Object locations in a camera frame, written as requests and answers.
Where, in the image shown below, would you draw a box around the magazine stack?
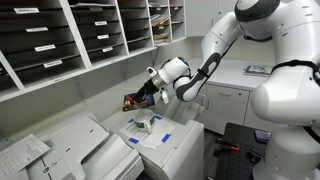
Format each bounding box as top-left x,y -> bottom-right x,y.
243,64 -> 274,78

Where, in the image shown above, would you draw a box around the white mail sorter shelf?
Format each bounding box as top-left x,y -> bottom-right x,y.
0,0 -> 188,103

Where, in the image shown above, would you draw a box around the black perforated robot table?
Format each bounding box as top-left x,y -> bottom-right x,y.
213,122 -> 278,180

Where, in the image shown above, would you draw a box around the black clamp orange handle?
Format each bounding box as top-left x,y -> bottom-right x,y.
214,138 -> 241,153

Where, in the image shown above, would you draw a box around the green and white mug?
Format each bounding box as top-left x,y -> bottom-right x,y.
133,109 -> 156,134

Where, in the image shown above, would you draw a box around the papers in sorter slot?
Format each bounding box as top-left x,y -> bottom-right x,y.
150,13 -> 173,46

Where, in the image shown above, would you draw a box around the dark blue book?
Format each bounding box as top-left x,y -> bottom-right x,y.
122,92 -> 156,112

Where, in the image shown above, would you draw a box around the printed instruction sheet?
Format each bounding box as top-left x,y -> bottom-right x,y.
0,133 -> 52,180

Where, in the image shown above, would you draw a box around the white paper sheet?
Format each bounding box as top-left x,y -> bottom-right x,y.
119,114 -> 176,150

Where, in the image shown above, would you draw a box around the red marker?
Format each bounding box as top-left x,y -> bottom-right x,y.
126,96 -> 144,110

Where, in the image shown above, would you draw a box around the white counter base cabinet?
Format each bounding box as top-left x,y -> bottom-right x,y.
186,58 -> 276,136

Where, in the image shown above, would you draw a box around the white office printer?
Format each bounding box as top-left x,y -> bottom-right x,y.
0,110 -> 145,180

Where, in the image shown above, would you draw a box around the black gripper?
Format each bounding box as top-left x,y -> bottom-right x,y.
131,77 -> 168,110

